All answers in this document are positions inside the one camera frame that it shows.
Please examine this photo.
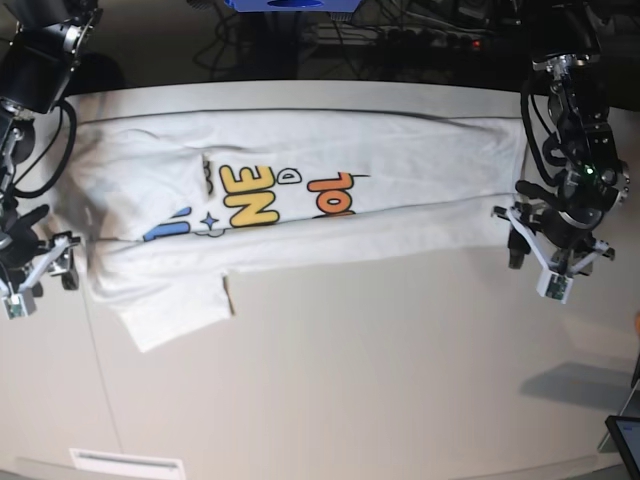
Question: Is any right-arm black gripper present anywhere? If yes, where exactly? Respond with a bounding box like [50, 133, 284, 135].
[1, 203, 50, 270]

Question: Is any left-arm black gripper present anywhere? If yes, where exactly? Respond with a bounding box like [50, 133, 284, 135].
[507, 180, 604, 269]

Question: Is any white printed T-shirt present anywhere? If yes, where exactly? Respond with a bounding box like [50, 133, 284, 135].
[55, 110, 526, 352]

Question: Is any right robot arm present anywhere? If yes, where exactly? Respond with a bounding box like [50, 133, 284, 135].
[1, 1, 102, 270]

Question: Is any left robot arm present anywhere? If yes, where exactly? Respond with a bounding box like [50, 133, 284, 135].
[56, 47, 629, 298]

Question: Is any white paper label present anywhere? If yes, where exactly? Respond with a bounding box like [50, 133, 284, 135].
[69, 448, 186, 479]

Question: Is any laptop computer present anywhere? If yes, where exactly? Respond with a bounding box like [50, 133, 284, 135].
[598, 360, 639, 480]

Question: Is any white power strip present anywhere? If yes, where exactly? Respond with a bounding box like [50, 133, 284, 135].
[303, 23, 489, 51]

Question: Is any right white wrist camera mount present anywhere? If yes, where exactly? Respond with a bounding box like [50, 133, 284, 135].
[1, 232, 81, 320]

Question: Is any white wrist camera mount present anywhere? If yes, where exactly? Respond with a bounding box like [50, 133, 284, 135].
[492, 202, 616, 304]
[1, 232, 81, 320]

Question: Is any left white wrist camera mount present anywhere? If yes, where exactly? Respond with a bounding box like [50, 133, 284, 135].
[492, 202, 616, 304]

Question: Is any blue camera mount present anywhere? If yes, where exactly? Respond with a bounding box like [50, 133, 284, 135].
[225, 0, 360, 13]

